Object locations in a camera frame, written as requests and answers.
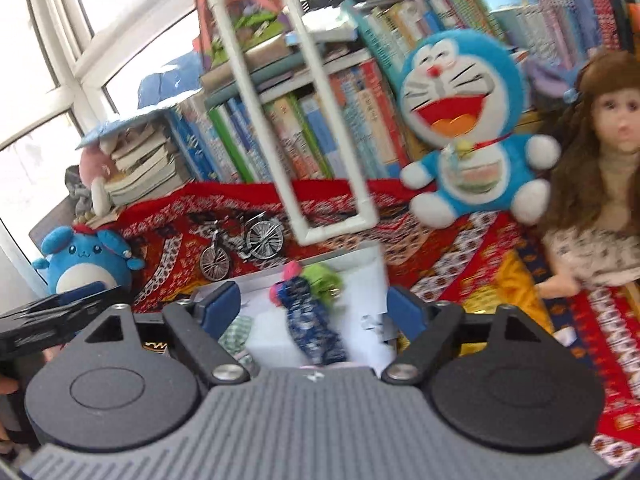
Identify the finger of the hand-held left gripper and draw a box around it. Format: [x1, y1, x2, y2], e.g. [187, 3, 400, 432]
[0, 282, 123, 326]
[0, 322, 91, 361]

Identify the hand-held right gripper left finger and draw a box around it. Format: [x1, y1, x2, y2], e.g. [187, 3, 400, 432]
[85, 281, 251, 386]

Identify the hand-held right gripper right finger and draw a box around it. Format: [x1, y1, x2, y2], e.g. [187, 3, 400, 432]
[381, 285, 568, 386]

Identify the green checked cloth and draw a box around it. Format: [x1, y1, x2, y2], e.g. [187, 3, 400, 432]
[220, 316, 253, 353]

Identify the white cardboard box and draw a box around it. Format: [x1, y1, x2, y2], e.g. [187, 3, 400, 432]
[192, 242, 401, 371]

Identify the pink scrunchie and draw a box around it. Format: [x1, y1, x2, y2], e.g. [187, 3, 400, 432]
[270, 260, 303, 306]

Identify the blue floral fabric pouch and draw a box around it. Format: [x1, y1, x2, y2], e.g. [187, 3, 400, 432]
[272, 277, 348, 367]

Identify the green scrunchie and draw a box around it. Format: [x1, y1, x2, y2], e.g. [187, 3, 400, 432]
[300, 262, 346, 306]

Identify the miniature metal bicycle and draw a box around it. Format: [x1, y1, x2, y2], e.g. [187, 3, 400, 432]
[199, 212, 286, 281]

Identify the blue round plush toy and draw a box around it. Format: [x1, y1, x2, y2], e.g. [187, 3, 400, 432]
[32, 225, 146, 296]

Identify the patterned red blanket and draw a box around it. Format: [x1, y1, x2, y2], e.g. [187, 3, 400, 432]
[115, 177, 640, 466]

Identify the grey cloth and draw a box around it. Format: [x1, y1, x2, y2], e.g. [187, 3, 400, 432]
[64, 165, 96, 221]

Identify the pink white plush toy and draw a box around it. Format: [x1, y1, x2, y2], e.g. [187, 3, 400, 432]
[79, 147, 121, 216]

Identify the stack of worn books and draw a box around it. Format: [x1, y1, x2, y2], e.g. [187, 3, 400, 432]
[102, 125, 196, 208]

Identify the row of upright books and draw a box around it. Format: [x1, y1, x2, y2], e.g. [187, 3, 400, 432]
[165, 0, 640, 186]

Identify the blue cat plush toy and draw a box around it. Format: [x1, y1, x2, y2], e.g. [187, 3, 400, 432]
[398, 29, 562, 226]

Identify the blue patterned paper sheet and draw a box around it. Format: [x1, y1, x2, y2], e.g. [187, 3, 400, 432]
[75, 52, 207, 151]

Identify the brown-haired doll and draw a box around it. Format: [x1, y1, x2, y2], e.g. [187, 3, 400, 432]
[535, 50, 640, 301]

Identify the purple cloth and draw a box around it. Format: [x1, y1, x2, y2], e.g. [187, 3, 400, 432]
[527, 60, 583, 106]

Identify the colourful toy box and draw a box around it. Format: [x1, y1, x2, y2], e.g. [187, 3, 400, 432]
[192, 0, 301, 68]

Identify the white pipe frame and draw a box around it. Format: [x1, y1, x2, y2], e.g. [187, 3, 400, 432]
[206, 0, 380, 247]

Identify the white window frame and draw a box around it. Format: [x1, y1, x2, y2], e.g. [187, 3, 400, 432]
[0, 0, 211, 241]

